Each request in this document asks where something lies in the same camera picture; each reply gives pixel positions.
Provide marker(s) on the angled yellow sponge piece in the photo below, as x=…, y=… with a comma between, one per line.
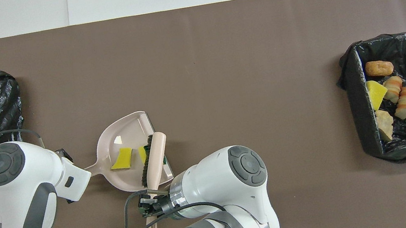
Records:
x=123, y=159

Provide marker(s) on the brown bread roll toy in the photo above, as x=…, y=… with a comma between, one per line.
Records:
x=379, y=68

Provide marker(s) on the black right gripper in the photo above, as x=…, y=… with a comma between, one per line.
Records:
x=156, y=206

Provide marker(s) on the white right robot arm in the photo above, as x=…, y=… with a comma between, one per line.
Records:
x=219, y=185

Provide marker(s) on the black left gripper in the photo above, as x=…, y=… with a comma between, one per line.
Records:
x=64, y=154

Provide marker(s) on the brown paper table mat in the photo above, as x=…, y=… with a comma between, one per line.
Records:
x=260, y=59

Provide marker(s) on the yellow sponge wedge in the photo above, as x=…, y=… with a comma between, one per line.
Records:
x=376, y=95

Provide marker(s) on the beige brush black bristles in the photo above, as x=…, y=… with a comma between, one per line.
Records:
x=155, y=159

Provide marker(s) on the beige plastic dustpan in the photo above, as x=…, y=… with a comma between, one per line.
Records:
x=116, y=140

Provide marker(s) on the small ridged pastry toy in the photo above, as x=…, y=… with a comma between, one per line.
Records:
x=393, y=88

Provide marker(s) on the pale dumpling toy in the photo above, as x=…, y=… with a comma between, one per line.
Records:
x=385, y=124

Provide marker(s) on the notched yellow sponge piece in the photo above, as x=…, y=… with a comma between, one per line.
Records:
x=142, y=153

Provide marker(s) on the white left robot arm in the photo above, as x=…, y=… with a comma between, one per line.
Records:
x=18, y=194

